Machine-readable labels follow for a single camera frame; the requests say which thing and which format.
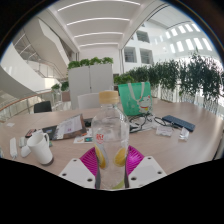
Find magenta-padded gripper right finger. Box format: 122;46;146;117
125;145;168;190

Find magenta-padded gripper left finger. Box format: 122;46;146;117
58;146;100;190

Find clear plastic drink bottle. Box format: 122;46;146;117
90;90;130;191

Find colourful sticker sheet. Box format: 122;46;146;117
73;134;94;145

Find white mug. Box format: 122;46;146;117
26;130;55;167

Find small white packet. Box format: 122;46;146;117
155;124;174;138

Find printed brochure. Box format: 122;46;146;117
53;113;88;141

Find black folder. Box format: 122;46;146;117
42;123;61;141

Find small white wrapped item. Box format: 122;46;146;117
178;127;190;141

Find white computer mouse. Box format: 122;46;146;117
20;144;32;158

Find dark blue notebook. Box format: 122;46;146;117
161;114;197;133

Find small red black device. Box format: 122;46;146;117
25;128;37;139

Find small white oval case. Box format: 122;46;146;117
18;136;28;148

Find white chair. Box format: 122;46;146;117
77;92;101;110

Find black chair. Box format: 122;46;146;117
33;100;53;114

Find green printed tote bag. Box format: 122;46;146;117
117;81;154;117

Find brown planter with plants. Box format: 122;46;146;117
50;81;71;103

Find white cabinet with plants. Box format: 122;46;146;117
67;56;115;109

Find row of green plants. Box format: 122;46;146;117
113;53;224;111

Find ceiling light strips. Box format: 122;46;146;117
56;0;143;48

